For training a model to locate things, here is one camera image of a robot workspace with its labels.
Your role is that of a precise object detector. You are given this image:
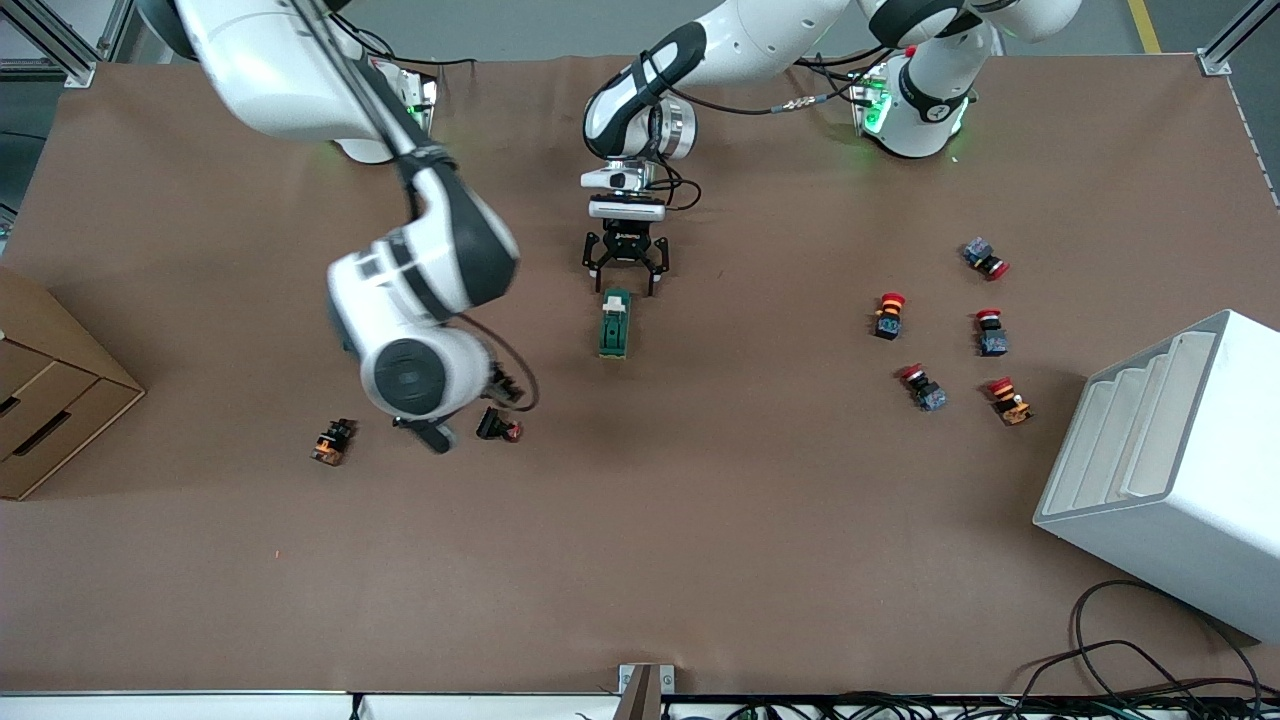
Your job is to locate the metal table bracket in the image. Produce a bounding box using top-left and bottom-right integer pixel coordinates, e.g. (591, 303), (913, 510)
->
(618, 663), (677, 720)

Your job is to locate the brown paper table cover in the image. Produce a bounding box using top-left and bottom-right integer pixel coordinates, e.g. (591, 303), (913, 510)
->
(0, 52), (1280, 698)

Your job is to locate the green terminal block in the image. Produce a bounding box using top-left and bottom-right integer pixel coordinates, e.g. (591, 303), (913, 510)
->
(597, 287), (635, 360)

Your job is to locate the white stepped storage bin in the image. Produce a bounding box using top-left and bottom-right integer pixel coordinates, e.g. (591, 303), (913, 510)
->
(1033, 309), (1280, 644)

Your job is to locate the black orange selector switch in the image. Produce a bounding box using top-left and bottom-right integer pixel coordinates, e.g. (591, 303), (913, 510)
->
(310, 418), (357, 467)

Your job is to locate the white table edge rail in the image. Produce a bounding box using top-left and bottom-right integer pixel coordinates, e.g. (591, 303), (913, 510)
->
(0, 690), (626, 720)

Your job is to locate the brown cardboard box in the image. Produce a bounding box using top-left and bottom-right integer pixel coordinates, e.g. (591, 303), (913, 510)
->
(0, 265), (147, 502)

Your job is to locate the black cable loop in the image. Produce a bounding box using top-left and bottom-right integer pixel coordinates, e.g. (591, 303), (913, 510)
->
(1072, 579), (1264, 701)

